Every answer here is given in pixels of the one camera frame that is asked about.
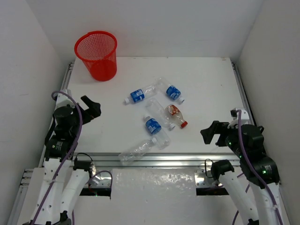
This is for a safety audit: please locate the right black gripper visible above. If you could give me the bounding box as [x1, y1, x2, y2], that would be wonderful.
[200, 119, 245, 157]

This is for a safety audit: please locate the orange label red cap bottle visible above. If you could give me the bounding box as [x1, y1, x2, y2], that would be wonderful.
[165, 105, 188, 128]

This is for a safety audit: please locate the blue label bottle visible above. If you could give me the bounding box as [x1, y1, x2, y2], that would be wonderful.
[124, 83, 158, 105]
[157, 78, 185, 104]
[143, 115, 171, 150]

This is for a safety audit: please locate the clear bottle front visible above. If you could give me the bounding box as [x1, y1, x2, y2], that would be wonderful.
[118, 138, 157, 165]

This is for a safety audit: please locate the clear unlabelled bottle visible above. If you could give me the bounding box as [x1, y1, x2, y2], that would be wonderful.
[146, 98, 176, 131]

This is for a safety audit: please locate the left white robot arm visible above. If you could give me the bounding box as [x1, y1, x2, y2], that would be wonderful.
[27, 91, 101, 225]

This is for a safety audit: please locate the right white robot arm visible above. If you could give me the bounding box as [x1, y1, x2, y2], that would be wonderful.
[200, 120, 284, 225]

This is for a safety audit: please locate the red mesh plastic bin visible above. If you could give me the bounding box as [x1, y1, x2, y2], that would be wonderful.
[74, 31, 117, 82]

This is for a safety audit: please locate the white front plate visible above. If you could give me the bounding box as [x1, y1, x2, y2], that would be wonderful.
[111, 168, 196, 202]

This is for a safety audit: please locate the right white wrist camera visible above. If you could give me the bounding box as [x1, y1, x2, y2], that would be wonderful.
[228, 108, 250, 128]

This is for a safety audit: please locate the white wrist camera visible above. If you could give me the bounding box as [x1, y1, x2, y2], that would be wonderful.
[228, 108, 250, 128]
[55, 93, 75, 110]

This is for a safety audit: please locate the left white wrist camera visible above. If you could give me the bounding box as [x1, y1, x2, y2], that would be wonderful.
[55, 93, 75, 110]

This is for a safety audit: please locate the aluminium right side rail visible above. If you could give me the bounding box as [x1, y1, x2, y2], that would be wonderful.
[231, 61, 256, 125]

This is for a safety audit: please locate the aluminium rail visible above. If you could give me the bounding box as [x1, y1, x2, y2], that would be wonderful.
[78, 153, 240, 168]
[231, 61, 256, 125]
[60, 61, 75, 94]

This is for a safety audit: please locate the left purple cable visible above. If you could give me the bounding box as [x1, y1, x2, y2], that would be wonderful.
[30, 90, 84, 225]

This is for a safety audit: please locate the aluminium left side rail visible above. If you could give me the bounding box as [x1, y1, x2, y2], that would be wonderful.
[60, 61, 75, 94]

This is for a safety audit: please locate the aluminium front rail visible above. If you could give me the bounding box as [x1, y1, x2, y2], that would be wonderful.
[78, 153, 240, 168]

